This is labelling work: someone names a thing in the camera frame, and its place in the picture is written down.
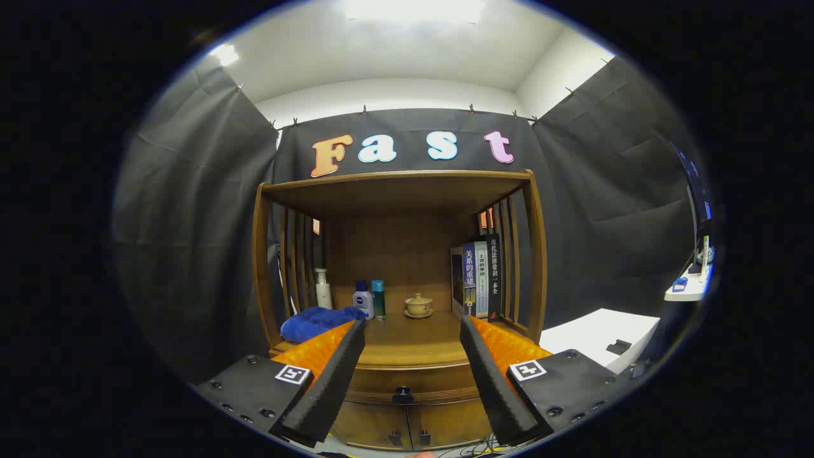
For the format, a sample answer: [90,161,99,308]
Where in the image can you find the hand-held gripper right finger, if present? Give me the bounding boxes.
[459,314,627,446]

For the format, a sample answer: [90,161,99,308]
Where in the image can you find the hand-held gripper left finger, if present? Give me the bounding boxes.
[194,319,367,449]

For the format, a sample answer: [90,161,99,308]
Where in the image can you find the wooden drawer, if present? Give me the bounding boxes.
[343,364,487,405]

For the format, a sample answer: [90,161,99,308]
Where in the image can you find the wooden cabinet door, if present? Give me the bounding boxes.
[407,398,493,449]
[331,402,411,451]

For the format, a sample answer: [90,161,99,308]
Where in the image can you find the wooden countertop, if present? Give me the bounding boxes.
[272,310,538,370]

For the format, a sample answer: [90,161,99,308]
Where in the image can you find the wooden cabinet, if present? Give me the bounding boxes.
[251,169,549,451]

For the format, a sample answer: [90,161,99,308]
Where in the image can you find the blue towel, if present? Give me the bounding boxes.
[280,307,368,344]

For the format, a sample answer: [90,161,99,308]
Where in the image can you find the white bottle with blue cap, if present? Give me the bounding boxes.
[352,281,375,320]

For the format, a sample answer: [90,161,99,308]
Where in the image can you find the white pump bottle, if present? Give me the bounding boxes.
[315,268,333,310]

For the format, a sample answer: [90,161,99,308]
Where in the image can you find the book with pale spine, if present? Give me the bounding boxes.
[474,240,489,319]

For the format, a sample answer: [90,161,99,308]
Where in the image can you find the thick book with blue spine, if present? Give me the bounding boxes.
[451,242,478,317]

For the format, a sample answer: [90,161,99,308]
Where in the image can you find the beige lidded teacup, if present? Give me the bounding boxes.
[404,293,435,319]

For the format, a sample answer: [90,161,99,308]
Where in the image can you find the black book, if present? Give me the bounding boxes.
[486,233,503,316]

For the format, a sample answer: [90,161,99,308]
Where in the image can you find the black backdrop cloth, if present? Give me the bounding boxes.
[113,56,700,382]

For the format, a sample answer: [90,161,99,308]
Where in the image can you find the white side desk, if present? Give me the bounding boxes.
[665,264,713,302]

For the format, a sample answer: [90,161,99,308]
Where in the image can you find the dark monitor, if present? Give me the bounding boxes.
[674,146,713,239]

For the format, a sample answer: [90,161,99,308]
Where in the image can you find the black floor cables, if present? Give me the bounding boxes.
[439,436,509,458]

